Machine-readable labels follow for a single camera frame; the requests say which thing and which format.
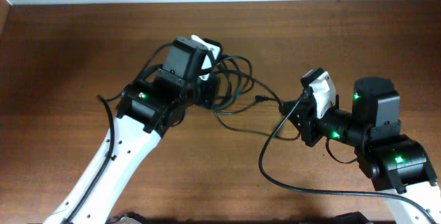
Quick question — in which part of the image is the black cable with blue stripes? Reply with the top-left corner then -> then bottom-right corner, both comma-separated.
212,108 -> 300,141

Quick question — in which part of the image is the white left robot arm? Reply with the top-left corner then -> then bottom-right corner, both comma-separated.
45,34 -> 223,223

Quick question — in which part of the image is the black USB cable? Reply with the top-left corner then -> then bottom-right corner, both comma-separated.
212,54 -> 283,111

